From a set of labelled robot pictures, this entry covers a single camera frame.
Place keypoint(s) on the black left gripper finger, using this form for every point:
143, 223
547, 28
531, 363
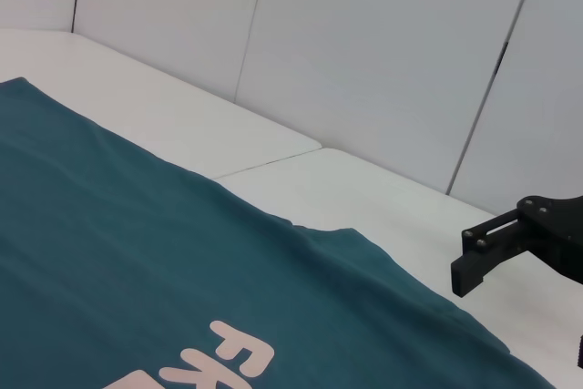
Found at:
580, 352
537, 229

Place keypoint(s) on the teal t-shirt with FREE print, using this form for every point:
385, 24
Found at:
136, 248

